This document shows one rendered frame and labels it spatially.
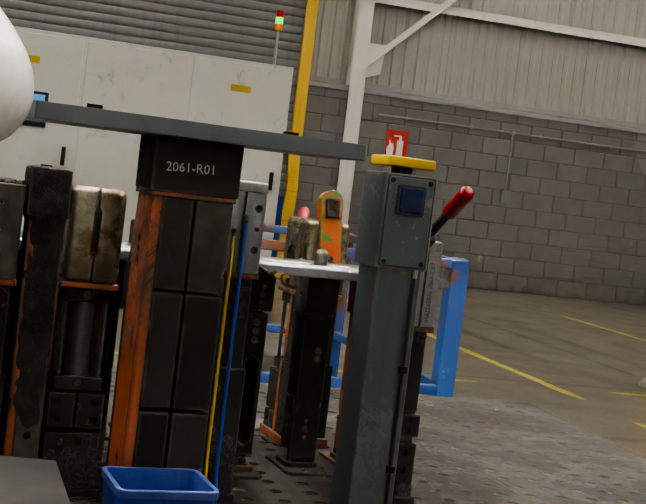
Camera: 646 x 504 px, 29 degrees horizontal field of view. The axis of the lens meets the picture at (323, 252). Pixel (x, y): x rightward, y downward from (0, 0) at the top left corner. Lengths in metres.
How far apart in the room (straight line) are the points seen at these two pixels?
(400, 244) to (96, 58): 8.19
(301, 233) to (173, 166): 0.64
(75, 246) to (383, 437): 0.43
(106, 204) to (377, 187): 0.33
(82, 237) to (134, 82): 8.10
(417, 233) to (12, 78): 0.54
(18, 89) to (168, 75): 8.49
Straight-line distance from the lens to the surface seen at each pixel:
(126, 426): 1.40
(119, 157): 9.59
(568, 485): 2.02
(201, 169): 1.38
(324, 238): 1.96
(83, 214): 1.53
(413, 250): 1.48
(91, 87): 9.58
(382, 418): 1.50
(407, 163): 1.47
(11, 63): 1.18
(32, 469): 1.30
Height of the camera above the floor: 1.11
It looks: 3 degrees down
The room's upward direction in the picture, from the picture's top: 7 degrees clockwise
